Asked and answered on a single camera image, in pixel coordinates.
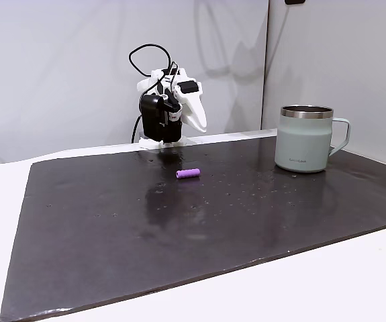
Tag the black wall fixture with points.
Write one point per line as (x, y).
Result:
(294, 1)

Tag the black mat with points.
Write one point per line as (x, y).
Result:
(112, 234)

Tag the pale green steel mug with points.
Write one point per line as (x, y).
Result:
(300, 141)

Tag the purple pen grip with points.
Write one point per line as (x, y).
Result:
(188, 173)

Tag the black oval camera box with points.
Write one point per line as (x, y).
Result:
(150, 117)

